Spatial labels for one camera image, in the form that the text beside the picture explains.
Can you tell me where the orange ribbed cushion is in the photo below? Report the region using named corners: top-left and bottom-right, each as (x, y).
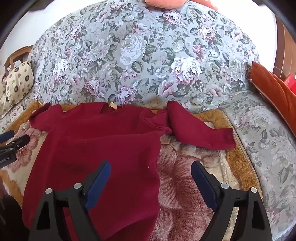
top-left (250, 61), bottom-right (296, 138)

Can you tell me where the floral sofa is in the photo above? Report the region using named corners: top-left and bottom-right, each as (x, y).
top-left (0, 0), bottom-right (296, 240)

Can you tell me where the red box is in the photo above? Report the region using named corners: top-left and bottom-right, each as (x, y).
top-left (284, 73), bottom-right (296, 93)

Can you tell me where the dark red sweater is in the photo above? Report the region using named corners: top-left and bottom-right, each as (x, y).
top-left (22, 100), bottom-right (236, 241)

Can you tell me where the plush floral orange-edged blanket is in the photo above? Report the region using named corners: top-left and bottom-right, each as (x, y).
top-left (0, 101), bottom-right (264, 241)

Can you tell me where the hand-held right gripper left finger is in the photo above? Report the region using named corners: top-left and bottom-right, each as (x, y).
top-left (28, 161), bottom-right (112, 241)

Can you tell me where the wooden chair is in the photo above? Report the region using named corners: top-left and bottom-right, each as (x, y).
top-left (3, 45), bottom-right (34, 77)

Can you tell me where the cream cushion with round prints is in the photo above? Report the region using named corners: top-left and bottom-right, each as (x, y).
top-left (0, 81), bottom-right (12, 114)
top-left (5, 60), bottom-right (35, 106)

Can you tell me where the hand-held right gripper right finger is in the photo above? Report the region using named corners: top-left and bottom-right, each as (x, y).
top-left (191, 160), bottom-right (273, 241)

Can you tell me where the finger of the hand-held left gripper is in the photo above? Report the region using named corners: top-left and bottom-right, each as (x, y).
top-left (0, 134), bottom-right (31, 156)
top-left (0, 130), bottom-right (15, 143)

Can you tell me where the peach cushion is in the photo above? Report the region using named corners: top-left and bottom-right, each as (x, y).
top-left (144, 0), bottom-right (186, 10)

